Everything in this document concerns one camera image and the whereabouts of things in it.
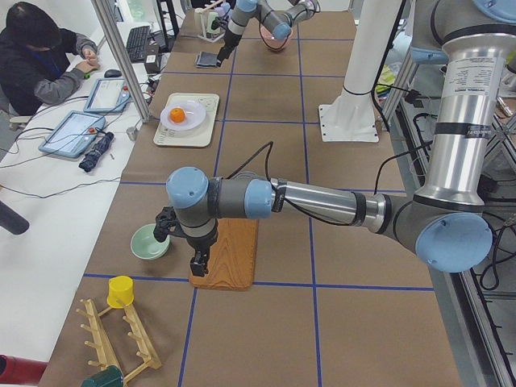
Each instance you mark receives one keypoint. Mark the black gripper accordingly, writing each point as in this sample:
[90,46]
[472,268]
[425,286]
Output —
[202,244]
[230,39]

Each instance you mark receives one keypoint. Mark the white round plate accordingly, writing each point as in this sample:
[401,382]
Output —
[195,115]

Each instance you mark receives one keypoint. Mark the orange mandarin fruit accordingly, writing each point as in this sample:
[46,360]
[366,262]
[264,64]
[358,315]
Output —
[177,115]

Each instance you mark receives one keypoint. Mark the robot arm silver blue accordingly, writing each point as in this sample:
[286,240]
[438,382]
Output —
[278,23]
[441,223]

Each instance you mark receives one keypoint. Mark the cream bear tray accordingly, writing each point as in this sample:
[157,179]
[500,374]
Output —
[197,127]

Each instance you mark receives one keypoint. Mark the grey folded cloth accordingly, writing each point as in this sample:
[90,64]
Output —
[207,60]

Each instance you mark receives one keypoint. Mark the wooden cutting board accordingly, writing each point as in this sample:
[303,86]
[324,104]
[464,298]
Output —
[232,258]

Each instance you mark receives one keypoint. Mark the pink bowl with ice cubes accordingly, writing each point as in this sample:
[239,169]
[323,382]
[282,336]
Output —
[272,43]

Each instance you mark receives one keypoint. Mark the mint green bowl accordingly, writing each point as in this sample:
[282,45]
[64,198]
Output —
[145,246]

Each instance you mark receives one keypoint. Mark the yellow cup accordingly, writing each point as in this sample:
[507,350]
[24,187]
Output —
[120,292]

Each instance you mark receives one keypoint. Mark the black keyboard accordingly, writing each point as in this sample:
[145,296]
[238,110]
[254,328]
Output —
[137,42]

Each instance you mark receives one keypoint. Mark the black computer mouse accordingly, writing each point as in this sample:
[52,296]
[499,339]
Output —
[112,73]

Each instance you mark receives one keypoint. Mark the small metal cup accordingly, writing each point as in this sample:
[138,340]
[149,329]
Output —
[132,133]

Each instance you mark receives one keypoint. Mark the far teach pendant tablet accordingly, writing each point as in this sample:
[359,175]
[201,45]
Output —
[108,95]

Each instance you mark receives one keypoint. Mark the teach pendant tablet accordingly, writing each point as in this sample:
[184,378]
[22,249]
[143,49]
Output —
[75,133]
[108,95]

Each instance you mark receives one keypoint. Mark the wooden mug rack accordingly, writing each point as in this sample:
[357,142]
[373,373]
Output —
[119,339]

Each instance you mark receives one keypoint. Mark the dark green cup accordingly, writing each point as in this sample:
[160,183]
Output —
[111,376]

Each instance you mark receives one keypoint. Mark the dark blue folded umbrella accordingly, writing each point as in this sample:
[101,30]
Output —
[93,156]

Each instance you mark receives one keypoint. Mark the near teach pendant tablet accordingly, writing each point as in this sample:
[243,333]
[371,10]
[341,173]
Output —
[75,133]

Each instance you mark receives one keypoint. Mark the seated person in black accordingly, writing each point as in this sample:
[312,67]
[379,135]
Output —
[41,63]

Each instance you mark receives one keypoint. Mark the red cylinder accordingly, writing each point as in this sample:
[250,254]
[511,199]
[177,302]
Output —
[20,371]

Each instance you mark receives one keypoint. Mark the white wire cup rack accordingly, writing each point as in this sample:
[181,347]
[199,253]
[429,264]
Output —
[223,9]

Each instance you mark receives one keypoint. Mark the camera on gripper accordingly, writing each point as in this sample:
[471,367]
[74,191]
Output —
[165,224]

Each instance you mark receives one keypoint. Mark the aluminium frame post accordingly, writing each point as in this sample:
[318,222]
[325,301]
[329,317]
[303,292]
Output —
[117,47]

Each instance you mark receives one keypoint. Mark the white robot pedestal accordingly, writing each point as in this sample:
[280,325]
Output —
[351,117]

